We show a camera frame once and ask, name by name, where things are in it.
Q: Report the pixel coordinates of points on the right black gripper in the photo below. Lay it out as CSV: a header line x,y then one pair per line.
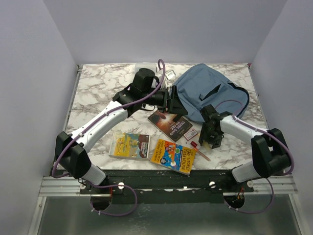
x,y
216,141

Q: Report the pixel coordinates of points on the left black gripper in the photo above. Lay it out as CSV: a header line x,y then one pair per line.
x,y
173,105

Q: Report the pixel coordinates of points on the yellow glue stick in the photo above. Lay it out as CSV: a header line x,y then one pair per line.
x,y
207,145

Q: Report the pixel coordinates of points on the orange pink pen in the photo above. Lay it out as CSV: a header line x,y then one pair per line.
x,y
203,155

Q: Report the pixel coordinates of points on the blue student backpack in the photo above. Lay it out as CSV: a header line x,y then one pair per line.
x,y
201,85

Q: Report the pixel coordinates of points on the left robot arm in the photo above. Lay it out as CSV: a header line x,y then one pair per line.
x,y
71,150

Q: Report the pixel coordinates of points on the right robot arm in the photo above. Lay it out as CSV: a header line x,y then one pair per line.
x,y
270,154

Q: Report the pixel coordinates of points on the dark Three Days book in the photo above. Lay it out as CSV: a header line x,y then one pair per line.
x,y
170,125

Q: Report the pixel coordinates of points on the red white staples box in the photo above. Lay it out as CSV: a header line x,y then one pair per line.
x,y
190,134

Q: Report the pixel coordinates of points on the yellow Treehouse book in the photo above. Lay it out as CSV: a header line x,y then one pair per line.
x,y
173,156

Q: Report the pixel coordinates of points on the clear plastic storage box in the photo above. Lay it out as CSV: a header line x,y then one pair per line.
x,y
151,66

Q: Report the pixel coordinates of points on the yellow blue paperback book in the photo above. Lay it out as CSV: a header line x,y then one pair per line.
x,y
130,146

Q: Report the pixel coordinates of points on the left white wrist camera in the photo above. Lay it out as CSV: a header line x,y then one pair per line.
x,y
169,76

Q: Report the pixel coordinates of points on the aluminium frame rail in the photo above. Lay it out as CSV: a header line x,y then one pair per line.
x,y
70,187

